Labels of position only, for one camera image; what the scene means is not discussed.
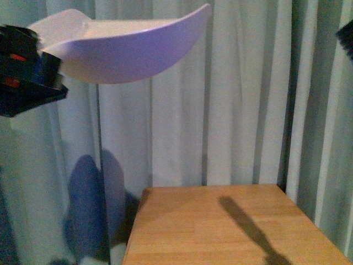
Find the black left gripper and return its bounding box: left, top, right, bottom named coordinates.
left=1, top=25, right=68, bottom=118

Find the beige plastic dustpan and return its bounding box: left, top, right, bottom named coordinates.
left=29, top=4, right=212, bottom=84

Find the hand brush with black bristles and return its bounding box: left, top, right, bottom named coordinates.
left=336, top=20, right=353, bottom=61

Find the grey blue curtain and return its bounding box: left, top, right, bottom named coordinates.
left=1, top=1, right=352, bottom=264

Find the wooden nightstand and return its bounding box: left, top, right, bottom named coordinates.
left=123, top=184, right=350, bottom=264

